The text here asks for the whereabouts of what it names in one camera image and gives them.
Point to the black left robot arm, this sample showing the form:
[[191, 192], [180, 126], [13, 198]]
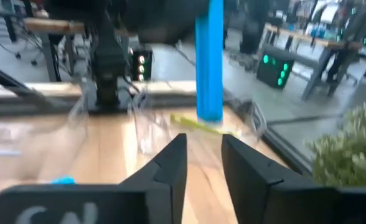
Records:
[[108, 62]]

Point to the blue sponge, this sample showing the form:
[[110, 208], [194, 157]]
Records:
[[63, 180]]

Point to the wooden top work table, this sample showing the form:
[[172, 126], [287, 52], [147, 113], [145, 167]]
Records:
[[326, 40], [55, 26]]

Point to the black box lit indicators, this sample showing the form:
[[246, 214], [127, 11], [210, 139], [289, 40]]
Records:
[[142, 65]]

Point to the clear plastic bin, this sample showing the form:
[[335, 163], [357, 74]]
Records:
[[30, 140], [145, 130]]

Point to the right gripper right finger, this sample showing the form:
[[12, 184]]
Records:
[[257, 199]]

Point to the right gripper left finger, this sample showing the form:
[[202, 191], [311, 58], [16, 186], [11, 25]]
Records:
[[158, 193]]

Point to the small potted green plant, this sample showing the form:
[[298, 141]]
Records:
[[348, 149]]

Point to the black box green lights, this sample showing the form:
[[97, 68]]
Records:
[[274, 68]]

